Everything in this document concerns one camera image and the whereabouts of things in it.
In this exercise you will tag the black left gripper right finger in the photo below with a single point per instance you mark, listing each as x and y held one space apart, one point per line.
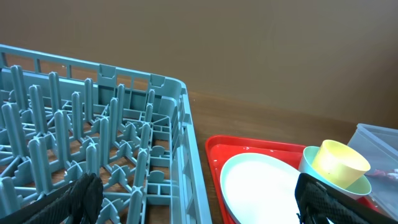
319 203

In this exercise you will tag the grey dishwasher rack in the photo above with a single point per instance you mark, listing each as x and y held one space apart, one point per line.
63 117

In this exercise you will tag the yellow cup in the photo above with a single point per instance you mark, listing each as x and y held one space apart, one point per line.
339 163

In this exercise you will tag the large light blue plate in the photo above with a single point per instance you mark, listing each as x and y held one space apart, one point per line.
257 188

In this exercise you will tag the red serving tray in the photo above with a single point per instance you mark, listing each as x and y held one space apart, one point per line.
221 148

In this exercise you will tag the green bowl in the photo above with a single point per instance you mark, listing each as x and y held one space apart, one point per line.
359 188

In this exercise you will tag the clear plastic waste bin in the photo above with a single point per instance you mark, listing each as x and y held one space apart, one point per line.
379 146

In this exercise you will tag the red snack wrapper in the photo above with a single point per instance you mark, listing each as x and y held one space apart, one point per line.
390 175

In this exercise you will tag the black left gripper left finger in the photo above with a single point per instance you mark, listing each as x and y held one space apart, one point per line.
80 200

